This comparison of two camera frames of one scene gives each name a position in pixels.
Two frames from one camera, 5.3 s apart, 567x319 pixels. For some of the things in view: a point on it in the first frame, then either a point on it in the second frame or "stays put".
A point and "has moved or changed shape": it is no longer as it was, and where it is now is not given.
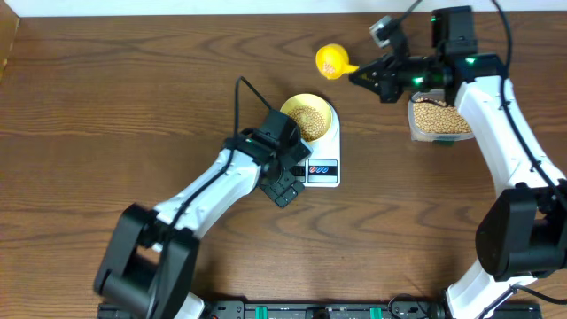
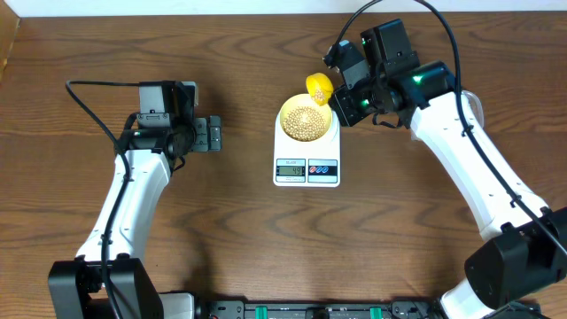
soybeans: [328, 68] to [319, 95]
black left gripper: [275, 192] to [201, 126]
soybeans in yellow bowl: [312, 122] stays put
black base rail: [325, 309] stays put
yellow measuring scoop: [331, 61] has moved or changed shape
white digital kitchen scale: [322, 167] stays put
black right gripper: [385, 86] to [341, 99]
